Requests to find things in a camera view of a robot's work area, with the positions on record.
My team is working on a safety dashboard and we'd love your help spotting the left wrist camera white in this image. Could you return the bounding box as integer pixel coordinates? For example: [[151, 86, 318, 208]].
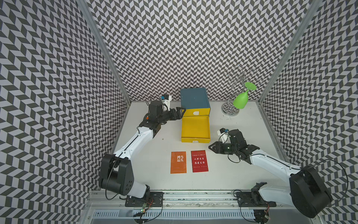
[[160, 94, 172, 111]]

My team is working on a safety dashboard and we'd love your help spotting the aluminium front rail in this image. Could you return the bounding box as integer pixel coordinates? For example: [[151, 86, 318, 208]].
[[78, 190, 325, 224]]

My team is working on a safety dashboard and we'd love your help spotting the green plastic wine glass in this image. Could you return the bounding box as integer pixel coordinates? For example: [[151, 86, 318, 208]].
[[233, 82, 257, 110]]

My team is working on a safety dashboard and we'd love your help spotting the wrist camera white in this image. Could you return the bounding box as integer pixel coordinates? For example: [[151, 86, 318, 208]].
[[160, 94, 172, 111], [217, 128, 229, 143]]

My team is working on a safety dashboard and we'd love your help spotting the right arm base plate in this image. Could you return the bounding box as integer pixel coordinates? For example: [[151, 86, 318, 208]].
[[234, 191, 277, 208]]

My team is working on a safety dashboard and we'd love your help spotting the dark red postcard pack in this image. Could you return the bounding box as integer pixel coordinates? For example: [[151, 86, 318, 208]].
[[191, 150, 208, 173]]

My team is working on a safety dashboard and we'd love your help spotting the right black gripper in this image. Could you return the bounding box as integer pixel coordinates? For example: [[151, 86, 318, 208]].
[[208, 141, 238, 154]]

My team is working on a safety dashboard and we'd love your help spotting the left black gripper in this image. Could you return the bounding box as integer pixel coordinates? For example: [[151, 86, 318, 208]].
[[158, 106, 186, 124]]

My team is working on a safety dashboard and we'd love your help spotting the teal drawer cabinet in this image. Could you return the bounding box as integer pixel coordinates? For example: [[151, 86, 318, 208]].
[[180, 88, 211, 109]]

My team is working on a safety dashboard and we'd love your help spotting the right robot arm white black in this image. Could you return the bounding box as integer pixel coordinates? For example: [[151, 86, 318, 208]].
[[208, 129, 333, 218]]

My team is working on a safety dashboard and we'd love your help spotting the orange postcard pack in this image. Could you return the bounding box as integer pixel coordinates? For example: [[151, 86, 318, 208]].
[[170, 151, 187, 174]]

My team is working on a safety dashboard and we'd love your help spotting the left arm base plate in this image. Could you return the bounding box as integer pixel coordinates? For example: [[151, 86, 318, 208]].
[[125, 191, 164, 208]]

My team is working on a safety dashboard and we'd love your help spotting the chrome wire glass rack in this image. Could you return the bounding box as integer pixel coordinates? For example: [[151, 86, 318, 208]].
[[222, 65, 261, 117]]

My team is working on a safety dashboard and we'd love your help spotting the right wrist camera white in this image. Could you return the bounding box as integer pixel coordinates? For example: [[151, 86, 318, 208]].
[[217, 128, 229, 143]]

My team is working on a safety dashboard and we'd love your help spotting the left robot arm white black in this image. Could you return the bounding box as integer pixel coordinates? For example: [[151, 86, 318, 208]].
[[99, 99, 186, 200]]

